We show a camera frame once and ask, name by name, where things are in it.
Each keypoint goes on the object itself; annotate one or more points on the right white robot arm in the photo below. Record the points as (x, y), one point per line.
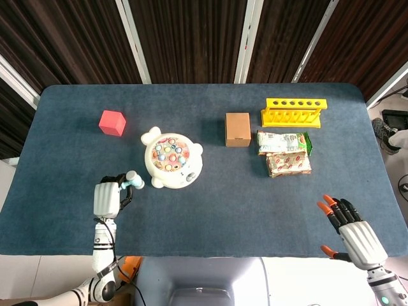
(385, 287)

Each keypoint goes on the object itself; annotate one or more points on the black flat device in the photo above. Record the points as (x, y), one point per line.
(395, 118)

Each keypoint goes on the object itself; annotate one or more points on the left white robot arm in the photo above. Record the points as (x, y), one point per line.
(103, 248)

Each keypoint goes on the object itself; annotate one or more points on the red print snack packet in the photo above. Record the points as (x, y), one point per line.
(288, 164)

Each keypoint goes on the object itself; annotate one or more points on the grey blue robot torso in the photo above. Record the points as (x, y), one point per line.
(201, 277)

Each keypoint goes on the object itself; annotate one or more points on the red cube block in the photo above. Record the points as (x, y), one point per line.
(111, 122)

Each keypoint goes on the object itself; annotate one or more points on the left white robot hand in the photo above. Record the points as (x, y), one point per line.
(106, 201)

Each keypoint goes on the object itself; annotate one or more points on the small brown cardboard box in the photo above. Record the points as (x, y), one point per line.
(237, 129)

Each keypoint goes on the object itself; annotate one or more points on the light blue toy rod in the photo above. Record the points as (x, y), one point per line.
(138, 182)

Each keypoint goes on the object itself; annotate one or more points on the white trouser leg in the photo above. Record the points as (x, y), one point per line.
(400, 138)

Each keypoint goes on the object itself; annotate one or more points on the blue table cloth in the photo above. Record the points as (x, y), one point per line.
(223, 207)

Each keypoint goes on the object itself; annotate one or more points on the white green snack packet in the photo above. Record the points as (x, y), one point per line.
(280, 143)

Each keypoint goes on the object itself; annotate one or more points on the white partition frame post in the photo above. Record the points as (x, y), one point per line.
(248, 41)
(389, 87)
(133, 41)
(315, 41)
(19, 84)

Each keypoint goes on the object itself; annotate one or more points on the white plastic baby toy console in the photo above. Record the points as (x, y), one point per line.
(188, 169)

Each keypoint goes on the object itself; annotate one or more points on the grey patterned shoe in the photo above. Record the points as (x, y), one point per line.
(381, 130)

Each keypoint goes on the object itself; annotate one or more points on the yellow test tube rack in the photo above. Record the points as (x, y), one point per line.
(290, 122)

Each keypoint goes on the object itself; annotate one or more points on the orange device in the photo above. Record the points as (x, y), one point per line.
(132, 266)

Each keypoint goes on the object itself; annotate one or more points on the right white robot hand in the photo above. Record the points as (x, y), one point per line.
(360, 239)

